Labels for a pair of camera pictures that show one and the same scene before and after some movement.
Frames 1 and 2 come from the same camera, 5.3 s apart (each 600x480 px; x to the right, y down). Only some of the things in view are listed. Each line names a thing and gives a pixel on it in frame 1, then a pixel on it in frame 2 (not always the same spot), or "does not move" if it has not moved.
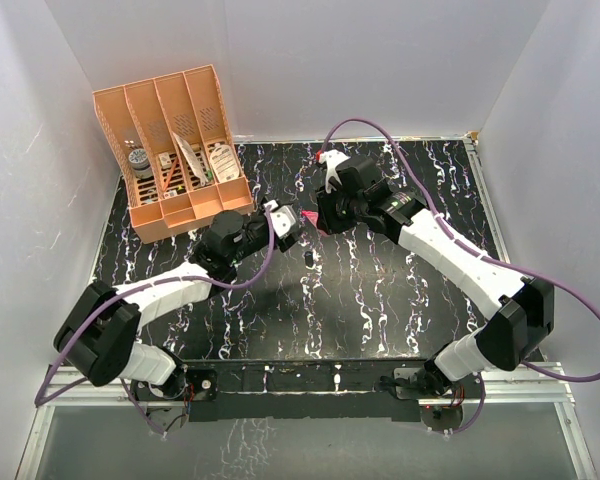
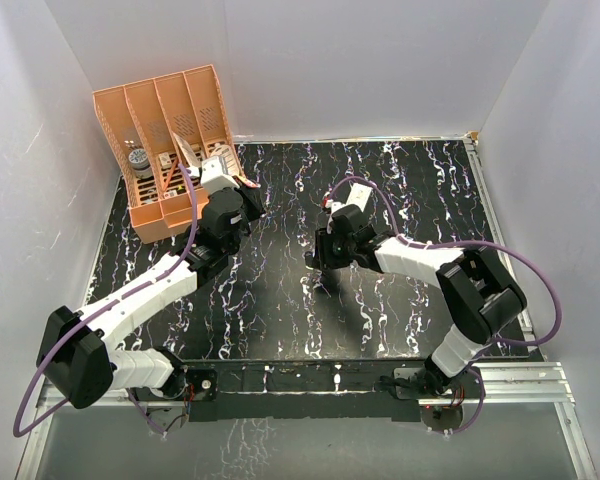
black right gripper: (327, 220) → (323, 258)
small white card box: (165, 160) does not move
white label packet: (224, 163) does not move
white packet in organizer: (193, 158) does not move
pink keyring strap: (312, 215) → (246, 182)
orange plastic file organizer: (172, 148) does not move
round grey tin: (139, 161) does not move
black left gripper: (287, 240) → (251, 196)
